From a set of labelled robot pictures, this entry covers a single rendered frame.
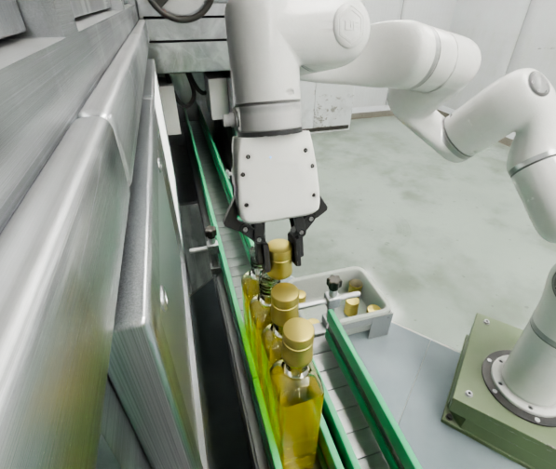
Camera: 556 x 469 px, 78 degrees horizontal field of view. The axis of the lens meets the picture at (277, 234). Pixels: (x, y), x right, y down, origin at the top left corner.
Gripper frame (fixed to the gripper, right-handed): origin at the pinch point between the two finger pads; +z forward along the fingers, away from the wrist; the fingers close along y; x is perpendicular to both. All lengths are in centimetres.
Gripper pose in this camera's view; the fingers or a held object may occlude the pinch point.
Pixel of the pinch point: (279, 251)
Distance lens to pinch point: 45.4
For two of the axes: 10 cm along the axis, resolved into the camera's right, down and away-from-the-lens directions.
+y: 9.6, -1.6, 2.3
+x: -2.8, -3.2, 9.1
